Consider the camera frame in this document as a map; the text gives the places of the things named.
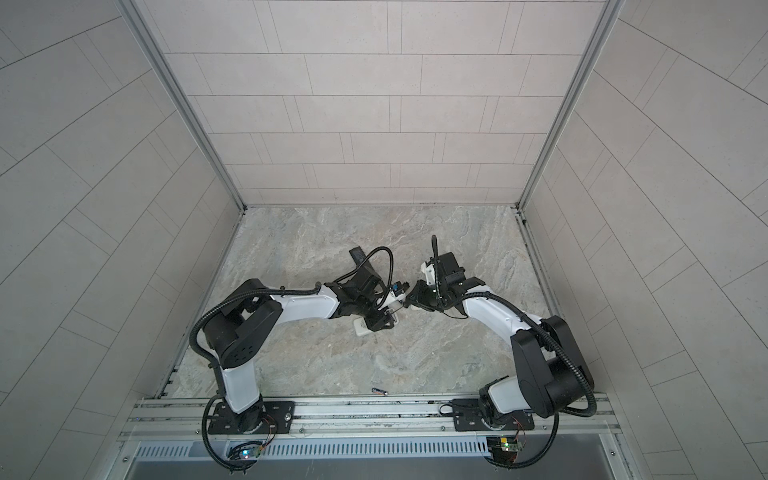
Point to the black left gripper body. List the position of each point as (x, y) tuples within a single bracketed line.
[(365, 308)]

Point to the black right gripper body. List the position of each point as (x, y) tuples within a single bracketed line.
[(426, 298)]

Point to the red white remote control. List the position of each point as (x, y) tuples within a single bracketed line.
[(362, 327)]

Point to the black remote control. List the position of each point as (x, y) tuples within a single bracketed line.
[(358, 256)]

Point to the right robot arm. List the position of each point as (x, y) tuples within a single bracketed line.
[(551, 375)]

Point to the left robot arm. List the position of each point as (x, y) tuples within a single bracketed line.
[(230, 335)]

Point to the right circuit board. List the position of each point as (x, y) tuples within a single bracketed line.
[(504, 450)]

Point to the circuit board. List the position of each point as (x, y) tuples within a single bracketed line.
[(246, 452), (504, 450)]

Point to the left circuit board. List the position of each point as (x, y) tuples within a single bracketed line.
[(246, 452)]

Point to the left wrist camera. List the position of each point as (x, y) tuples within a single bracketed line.
[(399, 289)]

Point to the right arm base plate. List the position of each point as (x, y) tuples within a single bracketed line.
[(468, 415)]

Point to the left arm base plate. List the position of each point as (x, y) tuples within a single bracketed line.
[(266, 417)]

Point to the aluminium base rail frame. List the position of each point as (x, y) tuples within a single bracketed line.
[(364, 416)]

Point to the aluminium corner post right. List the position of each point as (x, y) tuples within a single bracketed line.
[(605, 22)]

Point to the aluminium corner post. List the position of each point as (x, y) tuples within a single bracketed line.
[(142, 34), (605, 22)]

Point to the aluminium corner post left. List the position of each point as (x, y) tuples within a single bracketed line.
[(142, 34)]

